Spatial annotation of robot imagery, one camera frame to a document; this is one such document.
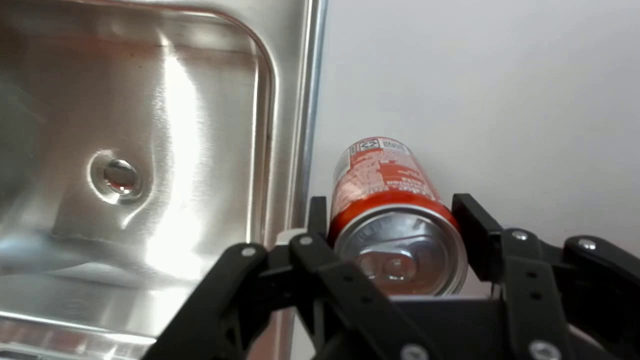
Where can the red soda can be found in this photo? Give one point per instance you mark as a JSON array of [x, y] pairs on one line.
[[386, 181]]

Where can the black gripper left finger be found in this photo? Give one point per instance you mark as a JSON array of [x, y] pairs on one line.
[[332, 287]]

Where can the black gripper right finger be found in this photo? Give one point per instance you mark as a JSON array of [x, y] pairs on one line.
[[553, 300]]

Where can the stainless steel sink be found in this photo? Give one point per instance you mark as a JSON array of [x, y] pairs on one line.
[[187, 101]]

